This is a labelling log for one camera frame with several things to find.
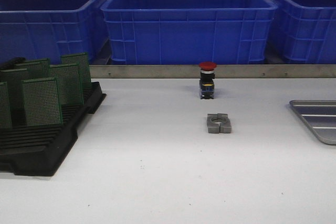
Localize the green perforated circuit board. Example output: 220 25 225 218
22 77 63 127
50 63 84 106

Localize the right front blue crate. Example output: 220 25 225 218
269 0 335 65

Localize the silver metal tray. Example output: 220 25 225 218
289 100 335 145

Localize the leftmost edge green circuit board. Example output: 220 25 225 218
1 82 12 129

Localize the left front blue crate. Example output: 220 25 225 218
1 0 108 64

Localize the grey split clamp block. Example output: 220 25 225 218
206 113 232 134

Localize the rear left green circuit board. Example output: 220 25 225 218
14 58 50 79

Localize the rear right green circuit board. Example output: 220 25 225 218
61 52 92 89

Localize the black slotted board rack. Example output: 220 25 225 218
0 57 107 177

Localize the centre blue plastic crate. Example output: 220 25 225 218
101 0 277 65

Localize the dark green left circuit board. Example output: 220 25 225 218
1 68 29 110

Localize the red emergency stop button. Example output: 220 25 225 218
198 61 217 99

